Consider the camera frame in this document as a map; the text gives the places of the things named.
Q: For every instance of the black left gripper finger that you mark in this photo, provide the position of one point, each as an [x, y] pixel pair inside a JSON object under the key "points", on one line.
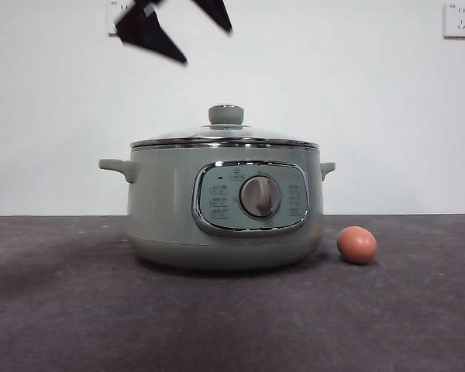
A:
{"points": [[216, 11], [147, 35]]}

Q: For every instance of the glass lid with green knob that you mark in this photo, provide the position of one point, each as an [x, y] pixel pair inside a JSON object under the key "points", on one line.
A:
{"points": [[225, 115]]}

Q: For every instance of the brown egg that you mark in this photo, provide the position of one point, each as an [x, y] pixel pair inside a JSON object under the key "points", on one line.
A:
{"points": [[357, 245]]}

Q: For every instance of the pale green electric pot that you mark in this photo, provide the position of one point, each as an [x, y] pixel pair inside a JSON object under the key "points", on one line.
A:
{"points": [[162, 209]]}

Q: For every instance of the white wall socket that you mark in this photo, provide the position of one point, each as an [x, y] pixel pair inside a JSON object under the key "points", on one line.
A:
{"points": [[112, 12], [460, 21]]}

